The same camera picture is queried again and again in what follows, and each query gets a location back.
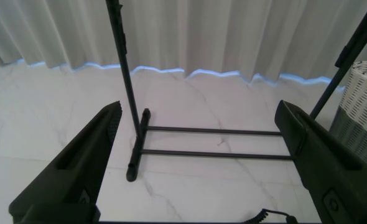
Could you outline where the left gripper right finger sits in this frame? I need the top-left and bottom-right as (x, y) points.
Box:
(274, 100), (367, 224)

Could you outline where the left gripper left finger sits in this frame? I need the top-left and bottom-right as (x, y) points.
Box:
(8, 101), (123, 224)

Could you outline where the white laundry basket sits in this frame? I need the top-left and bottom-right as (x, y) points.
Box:
(328, 60), (367, 175)

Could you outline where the black clothes rack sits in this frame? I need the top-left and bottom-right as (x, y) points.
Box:
(105, 0), (367, 183)

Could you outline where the white curtain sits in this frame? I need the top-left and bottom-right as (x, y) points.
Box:
(0, 0), (367, 86)

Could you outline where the black cable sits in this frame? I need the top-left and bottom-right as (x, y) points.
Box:
(244, 208), (299, 224)

